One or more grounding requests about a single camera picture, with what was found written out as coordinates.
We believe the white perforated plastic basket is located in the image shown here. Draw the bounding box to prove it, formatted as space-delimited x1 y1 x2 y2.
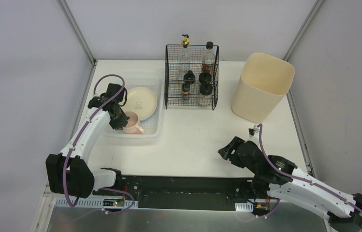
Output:
103 74 164 139

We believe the cream plate with bear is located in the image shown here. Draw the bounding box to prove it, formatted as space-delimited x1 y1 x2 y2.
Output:
122 87 158 121

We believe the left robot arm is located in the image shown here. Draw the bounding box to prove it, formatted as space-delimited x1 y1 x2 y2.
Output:
45 83 129 198

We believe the glass bottle gold pourer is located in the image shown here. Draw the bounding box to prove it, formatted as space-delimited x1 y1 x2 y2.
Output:
178 34 190 75

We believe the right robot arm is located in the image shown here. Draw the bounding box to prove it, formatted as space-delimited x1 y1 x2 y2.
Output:
218 136 362 232

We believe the spice jar black lid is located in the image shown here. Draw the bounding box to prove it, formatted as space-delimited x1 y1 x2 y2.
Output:
183 70 196 85
198 72 212 85
198 83 213 106

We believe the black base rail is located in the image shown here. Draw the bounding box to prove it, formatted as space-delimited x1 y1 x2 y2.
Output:
115 175 267 211

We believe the dark sauce bottle black cap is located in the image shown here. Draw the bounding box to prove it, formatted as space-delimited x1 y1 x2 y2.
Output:
201 42 215 74

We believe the black wire rack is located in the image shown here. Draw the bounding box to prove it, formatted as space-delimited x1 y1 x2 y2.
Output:
164 42 219 110

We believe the pink mug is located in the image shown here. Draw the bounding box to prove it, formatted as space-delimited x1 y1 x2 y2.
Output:
123 111 145 134

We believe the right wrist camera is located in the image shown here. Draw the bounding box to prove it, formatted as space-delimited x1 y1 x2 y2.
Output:
248 125 260 137

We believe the beige waste bin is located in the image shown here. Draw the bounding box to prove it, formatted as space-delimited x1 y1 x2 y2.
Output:
231 53 295 123

